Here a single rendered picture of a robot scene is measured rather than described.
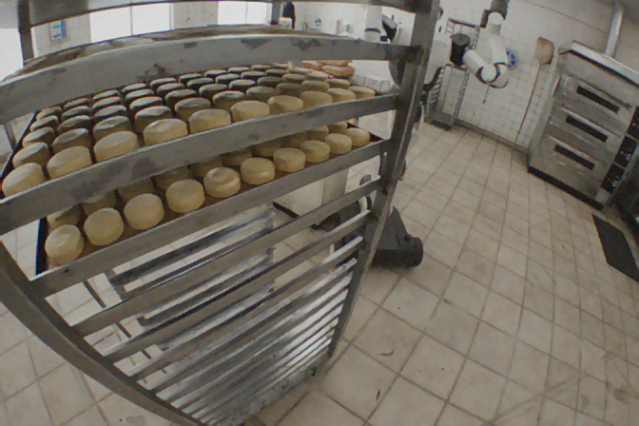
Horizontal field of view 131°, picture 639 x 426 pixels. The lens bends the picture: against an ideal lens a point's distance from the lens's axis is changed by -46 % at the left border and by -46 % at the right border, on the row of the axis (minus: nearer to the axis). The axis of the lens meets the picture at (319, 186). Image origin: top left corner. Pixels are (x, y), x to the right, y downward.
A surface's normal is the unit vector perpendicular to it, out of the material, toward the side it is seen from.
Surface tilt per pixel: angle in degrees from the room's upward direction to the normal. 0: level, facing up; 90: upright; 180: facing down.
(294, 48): 90
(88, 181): 90
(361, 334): 0
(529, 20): 90
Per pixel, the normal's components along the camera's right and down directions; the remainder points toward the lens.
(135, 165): 0.68, 0.47
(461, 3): -0.62, 0.38
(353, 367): 0.11, -0.82
